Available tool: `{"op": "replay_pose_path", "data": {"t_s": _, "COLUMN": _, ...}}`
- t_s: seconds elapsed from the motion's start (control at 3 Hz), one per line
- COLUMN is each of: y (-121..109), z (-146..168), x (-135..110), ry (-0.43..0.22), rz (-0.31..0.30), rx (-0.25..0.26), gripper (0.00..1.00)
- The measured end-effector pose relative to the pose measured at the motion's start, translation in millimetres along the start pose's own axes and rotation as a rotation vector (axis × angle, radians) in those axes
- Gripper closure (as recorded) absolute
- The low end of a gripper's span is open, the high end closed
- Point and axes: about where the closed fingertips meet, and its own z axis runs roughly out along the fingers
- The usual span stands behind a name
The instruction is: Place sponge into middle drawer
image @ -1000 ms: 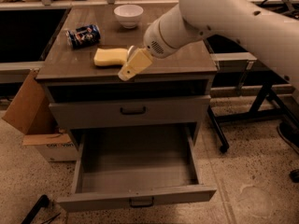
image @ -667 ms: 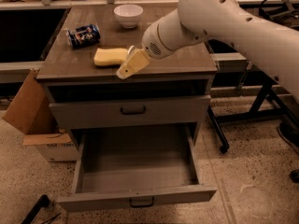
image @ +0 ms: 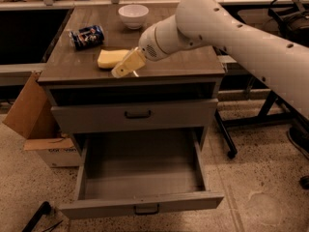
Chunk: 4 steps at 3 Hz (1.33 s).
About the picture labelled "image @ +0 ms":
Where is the brown cardboard box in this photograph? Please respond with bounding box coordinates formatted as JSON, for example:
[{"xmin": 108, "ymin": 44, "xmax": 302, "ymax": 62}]
[{"xmin": 3, "ymin": 72, "xmax": 81, "ymax": 167}]

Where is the blue soda can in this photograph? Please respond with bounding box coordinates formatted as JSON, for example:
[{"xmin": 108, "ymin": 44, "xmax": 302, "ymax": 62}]
[{"xmin": 69, "ymin": 25, "xmax": 104, "ymax": 50}]

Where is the closed upper grey drawer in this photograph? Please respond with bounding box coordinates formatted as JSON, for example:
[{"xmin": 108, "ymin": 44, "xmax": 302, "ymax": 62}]
[{"xmin": 51, "ymin": 99, "xmax": 218, "ymax": 133}]

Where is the yellow sponge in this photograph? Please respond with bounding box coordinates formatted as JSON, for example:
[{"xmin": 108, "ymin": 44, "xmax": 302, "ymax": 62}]
[{"xmin": 98, "ymin": 49, "xmax": 128, "ymax": 69}]

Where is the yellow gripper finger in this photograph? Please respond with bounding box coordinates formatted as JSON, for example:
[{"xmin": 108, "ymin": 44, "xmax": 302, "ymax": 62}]
[{"xmin": 111, "ymin": 65, "xmax": 126, "ymax": 78}]

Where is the black rolling side table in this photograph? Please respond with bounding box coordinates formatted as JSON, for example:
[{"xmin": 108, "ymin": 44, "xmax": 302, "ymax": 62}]
[{"xmin": 213, "ymin": 8, "xmax": 303, "ymax": 160}]

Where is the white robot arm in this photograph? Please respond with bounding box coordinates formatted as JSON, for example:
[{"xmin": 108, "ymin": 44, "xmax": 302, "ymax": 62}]
[{"xmin": 112, "ymin": 0, "xmax": 309, "ymax": 118}]

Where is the open middle grey drawer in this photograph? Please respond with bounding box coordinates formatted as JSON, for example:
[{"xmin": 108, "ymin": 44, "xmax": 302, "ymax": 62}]
[{"xmin": 60, "ymin": 129, "xmax": 224, "ymax": 219}]

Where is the white ceramic bowl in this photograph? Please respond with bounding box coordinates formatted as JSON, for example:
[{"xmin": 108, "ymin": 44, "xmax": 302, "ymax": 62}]
[{"xmin": 118, "ymin": 4, "xmax": 149, "ymax": 29}]

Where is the grey drawer cabinet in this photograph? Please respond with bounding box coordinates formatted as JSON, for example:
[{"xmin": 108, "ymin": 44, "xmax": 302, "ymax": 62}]
[{"xmin": 37, "ymin": 4, "xmax": 226, "ymax": 221}]

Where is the black bag on table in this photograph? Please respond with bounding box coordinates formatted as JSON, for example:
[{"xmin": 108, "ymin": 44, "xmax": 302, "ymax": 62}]
[{"xmin": 267, "ymin": 0, "xmax": 309, "ymax": 46}]

